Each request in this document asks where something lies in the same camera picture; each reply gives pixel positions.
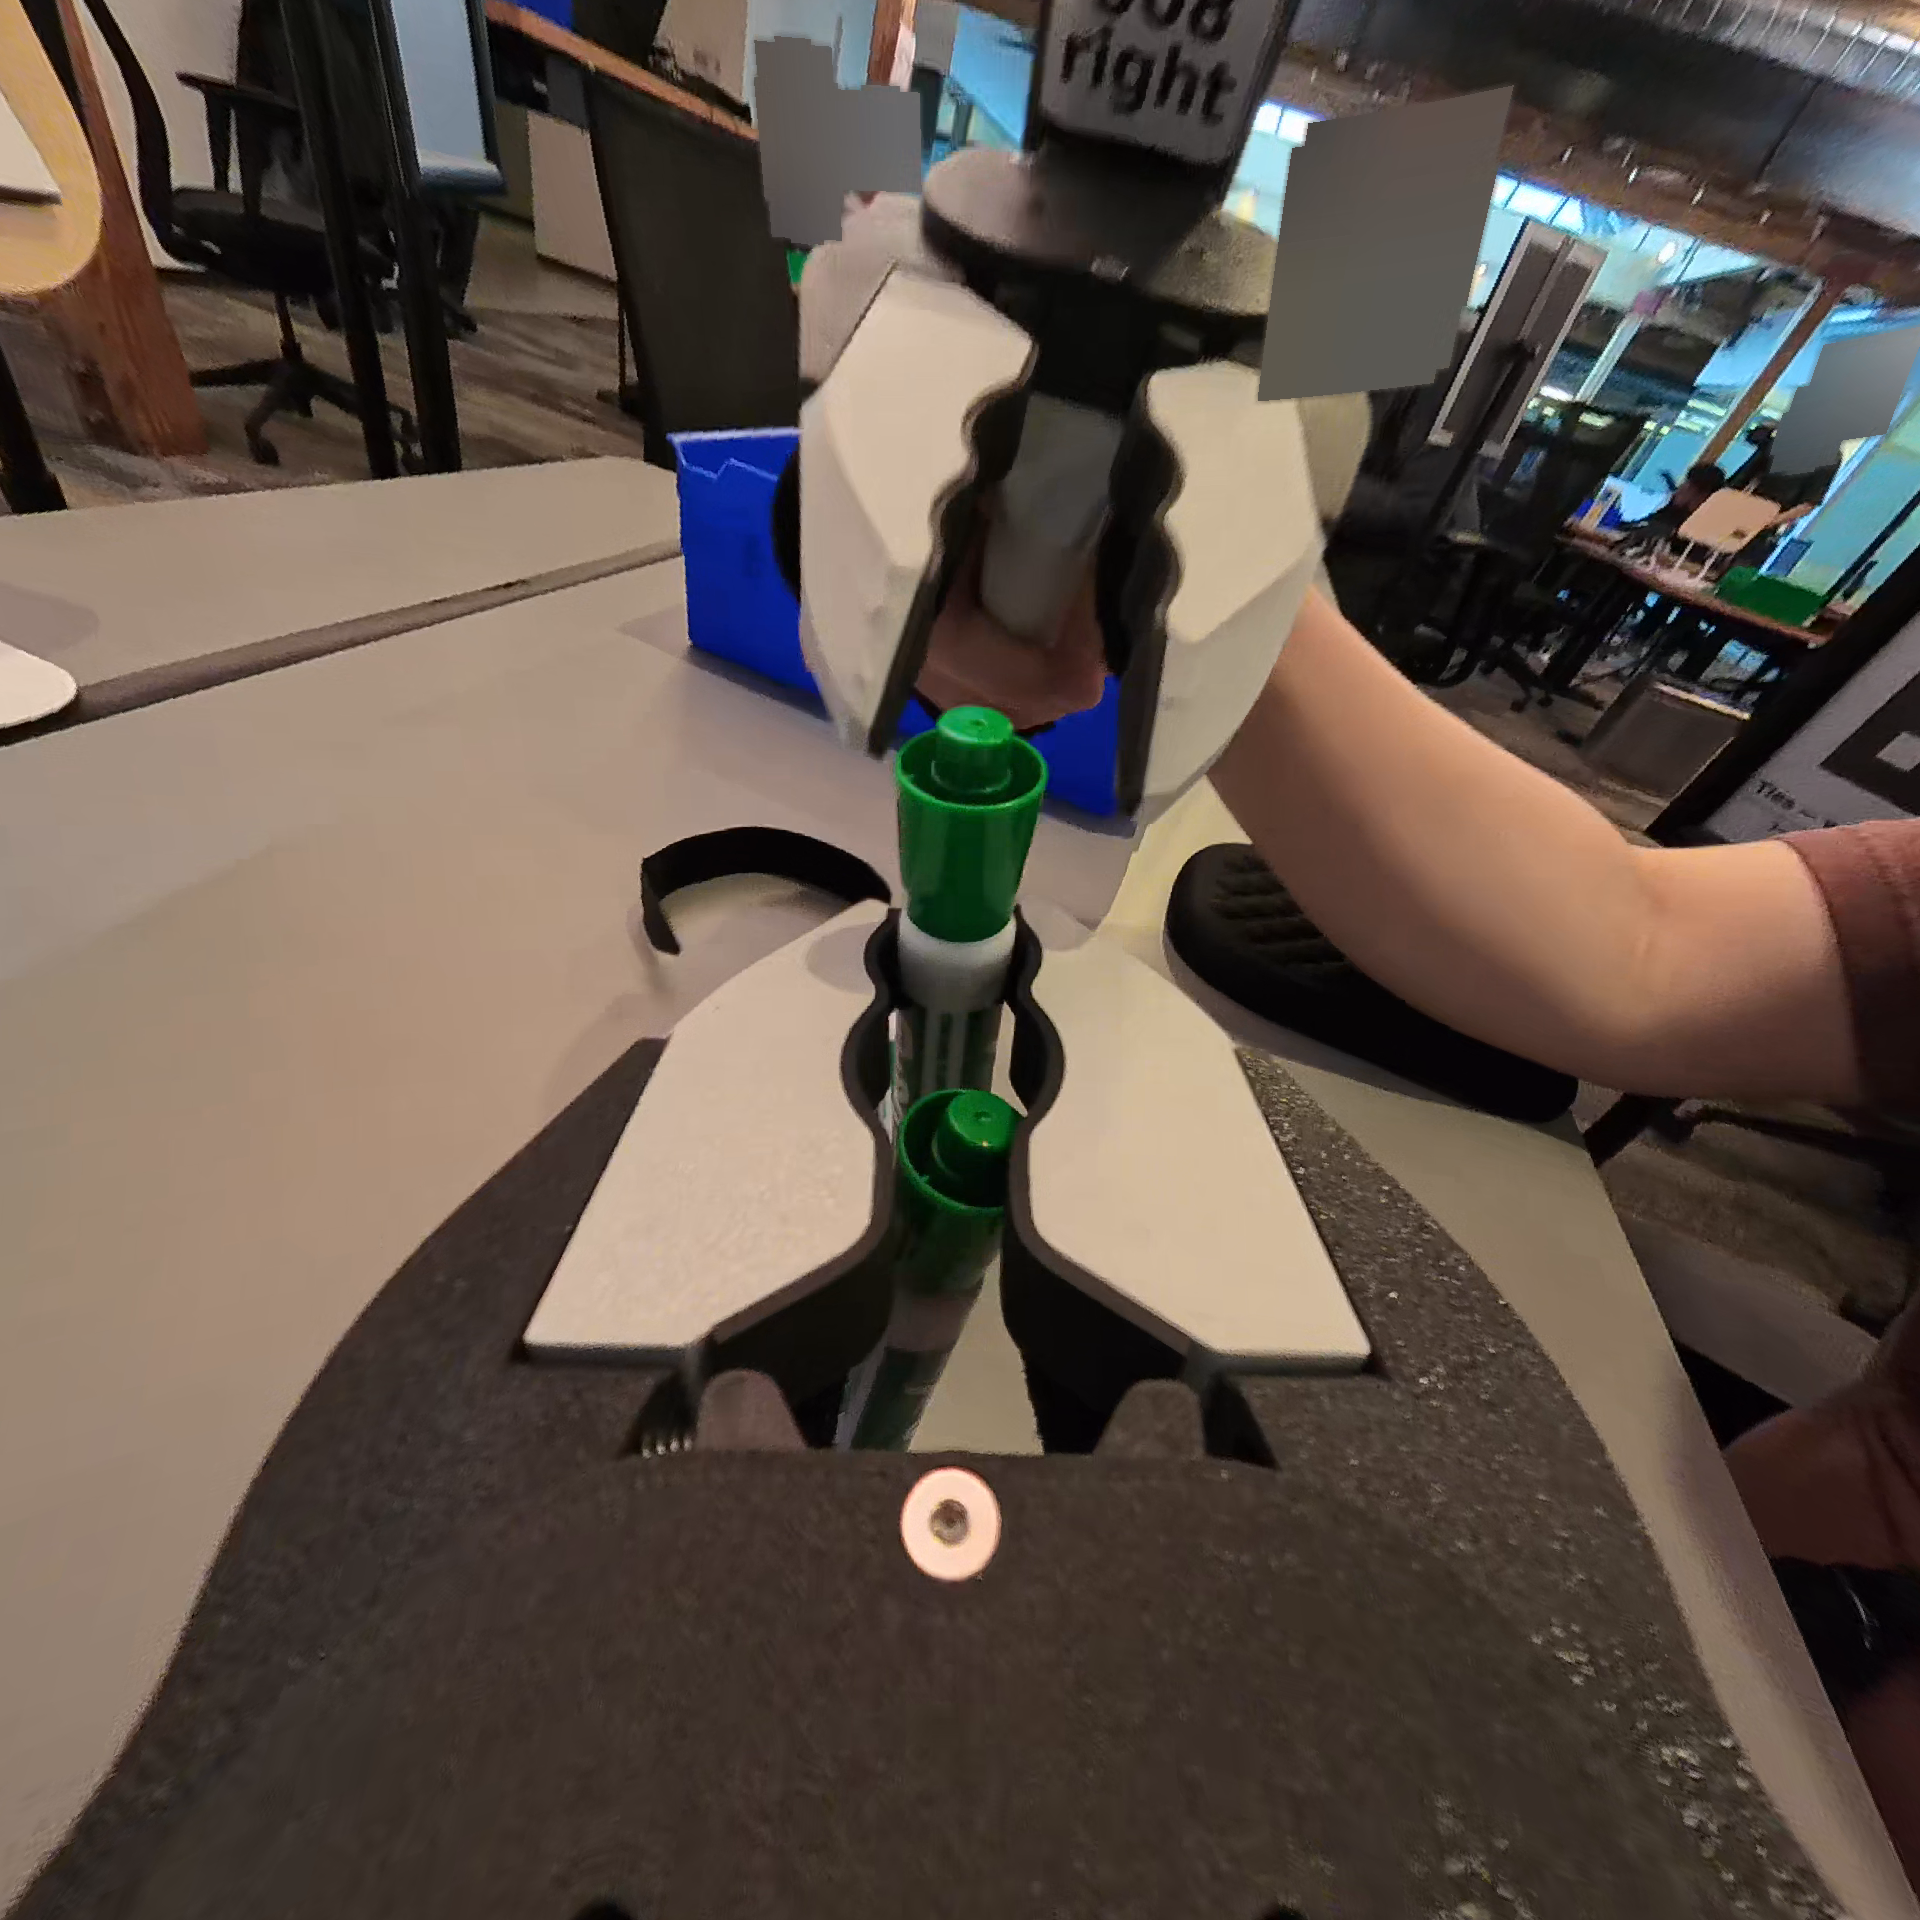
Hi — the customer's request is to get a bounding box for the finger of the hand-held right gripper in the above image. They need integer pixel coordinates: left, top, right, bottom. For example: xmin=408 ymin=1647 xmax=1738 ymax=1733
xmin=1101 ymin=361 xmax=1371 ymax=822
xmin=795 ymin=260 xmax=1041 ymax=753

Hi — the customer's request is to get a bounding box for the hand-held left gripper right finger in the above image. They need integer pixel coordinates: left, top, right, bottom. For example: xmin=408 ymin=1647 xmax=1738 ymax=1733
xmin=996 ymin=894 xmax=1378 ymax=1376

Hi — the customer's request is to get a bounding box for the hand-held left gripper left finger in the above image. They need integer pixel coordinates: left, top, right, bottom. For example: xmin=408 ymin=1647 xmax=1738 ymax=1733
xmin=519 ymin=894 xmax=895 ymax=1373

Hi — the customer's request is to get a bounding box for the blue plastic bin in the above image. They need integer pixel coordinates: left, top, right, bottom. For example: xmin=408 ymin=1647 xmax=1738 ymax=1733
xmin=667 ymin=424 xmax=1126 ymax=815

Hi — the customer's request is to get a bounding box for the green dry-erase marker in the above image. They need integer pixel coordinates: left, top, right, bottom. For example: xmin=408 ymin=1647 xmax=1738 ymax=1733
xmin=838 ymin=1087 xmax=1030 ymax=1453
xmin=893 ymin=703 xmax=1053 ymax=1118

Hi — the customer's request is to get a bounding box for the black velcro strap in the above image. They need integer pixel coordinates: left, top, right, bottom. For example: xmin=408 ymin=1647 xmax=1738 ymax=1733
xmin=643 ymin=823 xmax=895 ymax=956

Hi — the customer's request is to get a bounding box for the person's right forearm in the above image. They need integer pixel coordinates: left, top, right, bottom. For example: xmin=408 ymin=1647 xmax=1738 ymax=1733
xmin=1207 ymin=585 xmax=1878 ymax=1115

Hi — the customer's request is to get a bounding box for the person's right hand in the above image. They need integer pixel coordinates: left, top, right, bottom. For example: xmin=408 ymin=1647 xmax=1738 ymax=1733
xmin=915 ymin=599 xmax=1121 ymax=737

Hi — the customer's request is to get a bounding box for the black mesh chair armrest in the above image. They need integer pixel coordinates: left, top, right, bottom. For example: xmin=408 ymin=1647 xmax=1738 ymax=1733
xmin=1165 ymin=844 xmax=1580 ymax=1124

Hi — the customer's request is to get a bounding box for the black high-back office chair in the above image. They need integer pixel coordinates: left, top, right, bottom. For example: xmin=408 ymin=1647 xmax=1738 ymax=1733
xmin=585 ymin=66 xmax=807 ymax=467

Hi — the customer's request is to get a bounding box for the monitor on rolling stand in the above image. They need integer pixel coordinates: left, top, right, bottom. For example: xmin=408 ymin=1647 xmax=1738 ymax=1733
xmin=287 ymin=0 xmax=510 ymax=478

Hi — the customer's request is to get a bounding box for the instruction sign with tag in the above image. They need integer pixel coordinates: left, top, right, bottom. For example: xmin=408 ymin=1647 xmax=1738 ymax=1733
xmin=1645 ymin=599 xmax=1920 ymax=848

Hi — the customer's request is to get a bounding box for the curved wooden panel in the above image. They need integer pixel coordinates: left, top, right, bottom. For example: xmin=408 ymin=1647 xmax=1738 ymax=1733
xmin=0 ymin=0 xmax=106 ymax=302

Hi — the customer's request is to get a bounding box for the wooden support post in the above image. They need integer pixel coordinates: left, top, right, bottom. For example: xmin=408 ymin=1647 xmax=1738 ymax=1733
xmin=59 ymin=0 xmax=207 ymax=457

